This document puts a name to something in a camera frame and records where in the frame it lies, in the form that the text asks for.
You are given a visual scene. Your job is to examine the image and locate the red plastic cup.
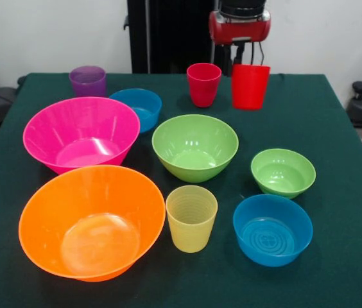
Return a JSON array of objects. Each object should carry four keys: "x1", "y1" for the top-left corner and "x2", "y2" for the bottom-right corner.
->
[{"x1": 231, "y1": 64, "x2": 271, "y2": 112}]

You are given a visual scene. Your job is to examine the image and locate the blue plastic bowl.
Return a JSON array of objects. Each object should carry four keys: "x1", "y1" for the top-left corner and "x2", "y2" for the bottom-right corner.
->
[
  {"x1": 232, "y1": 194, "x2": 314, "y2": 268},
  {"x1": 108, "y1": 88, "x2": 163, "y2": 133}
]

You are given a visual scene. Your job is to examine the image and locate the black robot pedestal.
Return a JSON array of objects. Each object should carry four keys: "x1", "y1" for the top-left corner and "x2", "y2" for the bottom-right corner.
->
[{"x1": 123, "y1": 0, "x2": 236, "y2": 74}]

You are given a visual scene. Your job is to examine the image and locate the dark green table cloth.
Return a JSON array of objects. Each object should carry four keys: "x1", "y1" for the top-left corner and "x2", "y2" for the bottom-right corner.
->
[{"x1": 0, "y1": 73, "x2": 362, "y2": 308}]

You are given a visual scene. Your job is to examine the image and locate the purple plastic cup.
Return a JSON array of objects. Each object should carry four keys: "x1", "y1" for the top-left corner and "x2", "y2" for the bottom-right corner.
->
[{"x1": 69, "y1": 65, "x2": 107, "y2": 98}]

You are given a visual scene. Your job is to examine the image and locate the large green plastic bowl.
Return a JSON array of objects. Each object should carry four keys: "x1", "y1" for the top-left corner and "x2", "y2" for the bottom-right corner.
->
[{"x1": 151, "y1": 114, "x2": 239, "y2": 184}]

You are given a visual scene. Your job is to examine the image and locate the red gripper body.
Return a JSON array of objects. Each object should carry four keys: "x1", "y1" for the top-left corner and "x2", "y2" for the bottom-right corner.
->
[{"x1": 208, "y1": 9, "x2": 273, "y2": 46}]

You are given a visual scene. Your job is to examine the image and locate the black hanging cable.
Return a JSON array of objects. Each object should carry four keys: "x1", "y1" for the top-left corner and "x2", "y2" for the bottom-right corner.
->
[{"x1": 250, "y1": 40, "x2": 265, "y2": 67}]

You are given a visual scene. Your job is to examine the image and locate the small green plastic bowl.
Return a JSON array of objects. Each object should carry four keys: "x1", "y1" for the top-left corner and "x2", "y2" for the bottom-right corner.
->
[{"x1": 250, "y1": 148, "x2": 317, "y2": 200}]

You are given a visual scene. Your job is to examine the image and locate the orange plastic bowl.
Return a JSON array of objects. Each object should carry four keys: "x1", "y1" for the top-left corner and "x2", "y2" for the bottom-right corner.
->
[{"x1": 18, "y1": 164, "x2": 166, "y2": 283}]

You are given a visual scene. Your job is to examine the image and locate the yellow plastic cup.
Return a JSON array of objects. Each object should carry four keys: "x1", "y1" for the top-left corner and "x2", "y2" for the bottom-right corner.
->
[{"x1": 165, "y1": 185, "x2": 219, "y2": 253}]

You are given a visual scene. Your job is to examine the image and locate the crimson pink plastic cup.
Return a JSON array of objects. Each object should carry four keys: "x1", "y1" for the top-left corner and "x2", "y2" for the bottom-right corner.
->
[{"x1": 186, "y1": 62, "x2": 223, "y2": 107}]

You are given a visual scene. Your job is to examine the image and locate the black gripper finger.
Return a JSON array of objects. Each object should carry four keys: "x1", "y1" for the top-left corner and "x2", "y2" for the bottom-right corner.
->
[
  {"x1": 221, "y1": 44, "x2": 234, "y2": 77},
  {"x1": 234, "y1": 42, "x2": 246, "y2": 65}
]

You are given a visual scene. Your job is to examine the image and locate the large pink plastic bowl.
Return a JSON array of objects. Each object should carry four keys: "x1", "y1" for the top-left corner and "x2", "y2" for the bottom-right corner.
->
[{"x1": 22, "y1": 96, "x2": 141, "y2": 176}]

